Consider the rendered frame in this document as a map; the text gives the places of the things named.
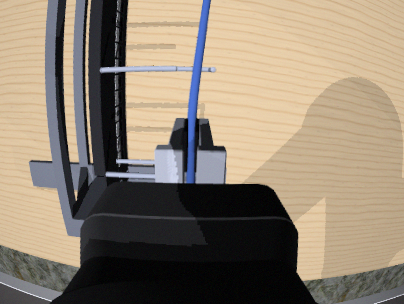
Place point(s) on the dark grey metal rack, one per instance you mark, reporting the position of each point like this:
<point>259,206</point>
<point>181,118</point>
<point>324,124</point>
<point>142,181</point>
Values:
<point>110,87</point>

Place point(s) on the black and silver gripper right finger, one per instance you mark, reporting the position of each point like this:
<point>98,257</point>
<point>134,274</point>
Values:
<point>210,159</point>

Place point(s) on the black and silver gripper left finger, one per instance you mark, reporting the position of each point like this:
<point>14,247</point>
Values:
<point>171,161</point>

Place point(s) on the blue cable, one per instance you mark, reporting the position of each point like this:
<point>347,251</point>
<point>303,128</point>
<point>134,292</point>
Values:
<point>194,88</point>

